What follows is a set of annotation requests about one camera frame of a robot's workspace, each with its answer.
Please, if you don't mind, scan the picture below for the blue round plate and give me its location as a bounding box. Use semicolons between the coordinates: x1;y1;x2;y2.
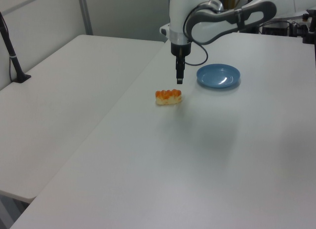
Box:
196;63;241;89

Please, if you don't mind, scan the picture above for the black equipment box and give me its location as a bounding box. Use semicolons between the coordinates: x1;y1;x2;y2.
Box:
261;20;293;37

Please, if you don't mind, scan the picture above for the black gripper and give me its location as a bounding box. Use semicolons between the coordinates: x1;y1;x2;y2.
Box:
170;40;192;85

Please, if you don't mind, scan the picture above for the orange glazed bread loaf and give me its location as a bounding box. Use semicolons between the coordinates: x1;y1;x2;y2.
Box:
155;89;183;106

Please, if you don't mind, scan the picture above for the black camera stand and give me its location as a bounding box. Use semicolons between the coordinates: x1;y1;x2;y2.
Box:
301;9;316;45

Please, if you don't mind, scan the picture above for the black pole with white tie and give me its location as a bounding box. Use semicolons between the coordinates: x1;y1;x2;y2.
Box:
0;11;32;84

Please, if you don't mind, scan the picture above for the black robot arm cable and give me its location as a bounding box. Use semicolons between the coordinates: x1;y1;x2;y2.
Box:
182;1;209;67

